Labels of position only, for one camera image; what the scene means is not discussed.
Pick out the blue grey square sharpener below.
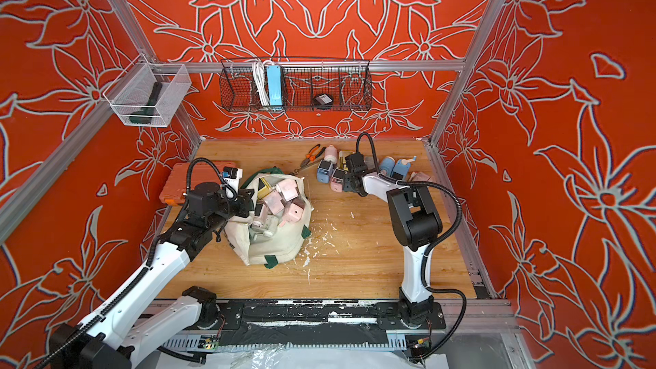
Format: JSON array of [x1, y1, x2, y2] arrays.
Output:
[[317, 160, 335, 184]]

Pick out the blue crank pencil sharpener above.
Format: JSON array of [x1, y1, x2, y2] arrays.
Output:
[[391, 155, 417, 181]]

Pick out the cream tote bag green handles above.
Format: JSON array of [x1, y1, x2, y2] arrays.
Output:
[[225, 168, 314, 268]]

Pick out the yellow pencil sharpener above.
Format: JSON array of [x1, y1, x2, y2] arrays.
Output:
[[338, 150, 355, 169]]

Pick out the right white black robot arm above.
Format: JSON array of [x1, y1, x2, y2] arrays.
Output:
[[344, 152, 442, 326]]

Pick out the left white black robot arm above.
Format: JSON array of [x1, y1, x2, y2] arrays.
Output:
[[39, 182, 254, 368]]

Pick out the grey white pencil sharpener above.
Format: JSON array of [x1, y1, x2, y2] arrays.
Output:
[[249, 215, 279, 241]]

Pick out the pink square pencil sharpener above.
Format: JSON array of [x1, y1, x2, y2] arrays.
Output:
[[275, 179, 299, 202]]

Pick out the yellow black square sharpener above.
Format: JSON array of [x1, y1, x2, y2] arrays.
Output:
[[257, 178, 273, 200]]

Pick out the pink cube sharpener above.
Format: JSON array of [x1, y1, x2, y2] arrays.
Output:
[[281, 200, 305, 224]]

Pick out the orange plastic tool case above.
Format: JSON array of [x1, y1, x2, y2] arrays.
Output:
[[159, 161, 237, 207]]

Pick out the light blue box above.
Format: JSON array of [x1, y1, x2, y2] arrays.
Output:
[[266, 65, 283, 109]]

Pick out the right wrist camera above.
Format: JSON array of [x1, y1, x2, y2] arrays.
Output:
[[345, 152, 368, 175]]

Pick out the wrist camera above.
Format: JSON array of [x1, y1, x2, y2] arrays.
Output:
[[345, 152, 368, 175], [222, 166, 243, 191]]

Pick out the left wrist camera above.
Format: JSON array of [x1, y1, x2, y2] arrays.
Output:
[[222, 166, 243, 191]]

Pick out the orange handled pliers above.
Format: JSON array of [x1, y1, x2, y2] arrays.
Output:
[[291, 143, 326, 175]]

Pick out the black wire wall basket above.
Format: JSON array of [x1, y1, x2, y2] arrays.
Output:
[[219, 56, 373, 113]]

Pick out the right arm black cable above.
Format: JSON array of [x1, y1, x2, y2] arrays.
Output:
[[355, 132, 468, 360]]

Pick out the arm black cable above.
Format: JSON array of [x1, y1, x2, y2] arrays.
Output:
[[30, 157, 242, 369], [355, 132, 468, 360]]

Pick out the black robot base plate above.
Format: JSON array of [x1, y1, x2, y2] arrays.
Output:
[[173, 298, 448, 348]]

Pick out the white coiled cable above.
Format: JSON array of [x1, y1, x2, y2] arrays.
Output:
[[252, 60, 270, 108]]

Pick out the clear acrylic wall bin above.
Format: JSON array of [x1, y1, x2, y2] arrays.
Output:
[[102, 55, 191, 128]]

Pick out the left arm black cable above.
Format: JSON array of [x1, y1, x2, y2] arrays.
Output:
[[30, 157, 242, 369]]

